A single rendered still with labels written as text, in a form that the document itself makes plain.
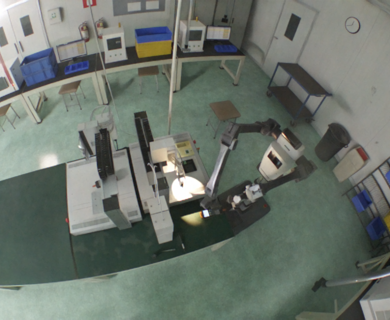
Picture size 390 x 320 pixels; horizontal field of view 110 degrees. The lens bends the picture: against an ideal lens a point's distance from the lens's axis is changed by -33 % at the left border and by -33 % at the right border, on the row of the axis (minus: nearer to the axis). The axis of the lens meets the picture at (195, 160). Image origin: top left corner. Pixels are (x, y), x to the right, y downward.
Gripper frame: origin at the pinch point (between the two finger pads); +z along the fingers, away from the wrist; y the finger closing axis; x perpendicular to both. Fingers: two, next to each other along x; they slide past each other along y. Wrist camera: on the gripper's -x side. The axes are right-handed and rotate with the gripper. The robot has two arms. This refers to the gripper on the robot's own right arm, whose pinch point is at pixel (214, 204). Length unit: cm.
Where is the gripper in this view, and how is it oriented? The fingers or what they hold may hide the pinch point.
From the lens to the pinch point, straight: 159.2
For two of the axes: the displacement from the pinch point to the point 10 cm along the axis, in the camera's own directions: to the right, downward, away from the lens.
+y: 2.4, 8.2, -5.2
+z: 1.4, 5.0, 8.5
